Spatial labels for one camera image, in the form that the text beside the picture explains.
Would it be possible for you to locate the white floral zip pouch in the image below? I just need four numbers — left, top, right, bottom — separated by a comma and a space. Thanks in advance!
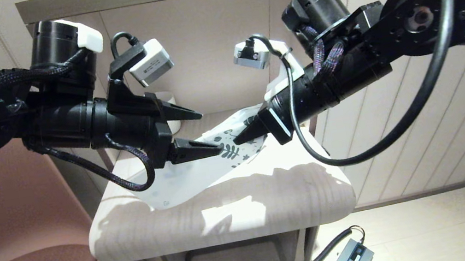
131, 102, 287, 213

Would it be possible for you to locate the white ribbed ceramic mug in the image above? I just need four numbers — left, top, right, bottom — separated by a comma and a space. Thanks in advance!
156, 90, 182, 136

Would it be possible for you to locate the short black camera cable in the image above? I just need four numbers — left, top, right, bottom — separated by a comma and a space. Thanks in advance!
103, 28, 150, 81

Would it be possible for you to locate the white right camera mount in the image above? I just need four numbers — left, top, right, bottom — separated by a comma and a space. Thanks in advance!
256, 35, 309, 102

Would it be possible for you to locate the long black smooth cable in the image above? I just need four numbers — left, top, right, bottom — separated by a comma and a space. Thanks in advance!
241, 0, 465, 179

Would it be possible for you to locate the black braided cable loop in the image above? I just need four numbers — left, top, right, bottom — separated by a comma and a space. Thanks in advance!
24, 119, 158, 209

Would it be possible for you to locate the purple black braided cable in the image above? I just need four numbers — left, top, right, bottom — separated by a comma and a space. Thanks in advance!
302, 18, 350, 79

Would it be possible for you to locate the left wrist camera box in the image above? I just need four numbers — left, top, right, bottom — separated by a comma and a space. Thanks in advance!
124, 36, 177, 90

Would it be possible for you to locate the black coiled power cable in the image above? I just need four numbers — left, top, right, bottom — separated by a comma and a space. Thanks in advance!
306, 225, 370, 261

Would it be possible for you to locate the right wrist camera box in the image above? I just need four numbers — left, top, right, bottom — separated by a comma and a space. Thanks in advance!
231, 37, 272, 73

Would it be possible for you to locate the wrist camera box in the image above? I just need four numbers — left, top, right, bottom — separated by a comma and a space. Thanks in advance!
124, 36, 177, 90
231, 37, 272, 73

